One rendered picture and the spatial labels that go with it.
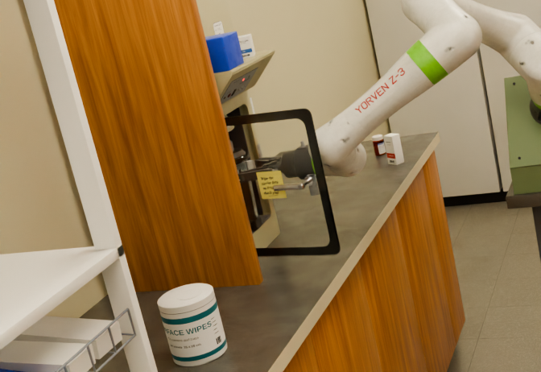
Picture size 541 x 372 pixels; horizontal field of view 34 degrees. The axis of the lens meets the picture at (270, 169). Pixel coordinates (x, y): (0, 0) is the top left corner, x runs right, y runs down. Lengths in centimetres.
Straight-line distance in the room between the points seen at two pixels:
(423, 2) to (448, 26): 12
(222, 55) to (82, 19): 38
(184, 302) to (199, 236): 45
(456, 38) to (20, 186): 118
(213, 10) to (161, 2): 30
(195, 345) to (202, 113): 62
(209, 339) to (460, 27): 97
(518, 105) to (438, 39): 62
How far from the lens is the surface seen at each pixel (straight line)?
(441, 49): 223
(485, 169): 548
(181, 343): 200
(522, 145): 271
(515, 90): 282
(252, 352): 201
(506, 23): 259
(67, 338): 153
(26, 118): 245
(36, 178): 245
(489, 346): 388
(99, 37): 237
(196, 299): 198
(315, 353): 225
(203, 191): 234
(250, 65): 242
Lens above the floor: 179
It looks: 14 degrees down
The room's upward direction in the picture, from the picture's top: 13 degrees counter-clockwise
